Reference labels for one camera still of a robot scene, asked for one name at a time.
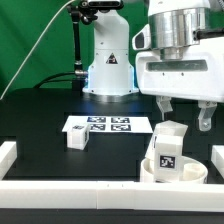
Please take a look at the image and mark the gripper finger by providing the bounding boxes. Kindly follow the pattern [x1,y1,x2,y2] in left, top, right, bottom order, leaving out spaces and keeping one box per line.
[198,101,217,131]
[156,96,173,119]

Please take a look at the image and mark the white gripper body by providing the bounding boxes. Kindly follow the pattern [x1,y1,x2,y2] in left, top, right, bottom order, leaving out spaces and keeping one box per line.
[136,51,224,102]

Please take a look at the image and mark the white round stool seat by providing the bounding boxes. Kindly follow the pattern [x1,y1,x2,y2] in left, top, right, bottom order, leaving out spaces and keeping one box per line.
[140,156,208,184]

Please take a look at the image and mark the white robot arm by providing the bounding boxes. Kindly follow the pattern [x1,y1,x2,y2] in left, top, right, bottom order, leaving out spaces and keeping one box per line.
[86,0,224,131]

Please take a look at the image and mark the paper sheet with markers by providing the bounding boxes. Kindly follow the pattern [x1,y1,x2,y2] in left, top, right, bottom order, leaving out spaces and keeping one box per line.
[62,116,152,134]

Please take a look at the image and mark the white right barrier wall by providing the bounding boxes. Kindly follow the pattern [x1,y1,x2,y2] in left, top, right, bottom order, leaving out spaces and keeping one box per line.
[211,145,224,178]

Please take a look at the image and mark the white barrier wall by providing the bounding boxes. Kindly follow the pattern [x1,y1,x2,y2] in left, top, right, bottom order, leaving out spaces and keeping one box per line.
[0,141,17,181]
[211,145,224,178]
[0,181,224,212]

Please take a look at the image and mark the black cables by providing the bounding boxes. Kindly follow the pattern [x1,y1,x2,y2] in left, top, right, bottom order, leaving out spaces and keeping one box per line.
[32,71,83,90]

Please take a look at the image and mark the black camera on mount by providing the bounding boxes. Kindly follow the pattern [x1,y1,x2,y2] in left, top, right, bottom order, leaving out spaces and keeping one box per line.
[79,0,123,10]

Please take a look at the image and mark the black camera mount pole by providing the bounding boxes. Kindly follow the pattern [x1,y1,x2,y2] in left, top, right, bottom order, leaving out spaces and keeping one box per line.
[67,4,86,94]

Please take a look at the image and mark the white cable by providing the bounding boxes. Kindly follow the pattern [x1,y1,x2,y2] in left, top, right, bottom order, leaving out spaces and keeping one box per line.
[0,0,78,101]

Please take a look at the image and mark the white front barrier wall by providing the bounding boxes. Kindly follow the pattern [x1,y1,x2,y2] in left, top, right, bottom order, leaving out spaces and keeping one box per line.
[0,181,224,212]

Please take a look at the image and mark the white left barrier wall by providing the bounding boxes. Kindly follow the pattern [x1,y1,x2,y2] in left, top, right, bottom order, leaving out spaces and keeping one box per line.
[0,141,17,181]

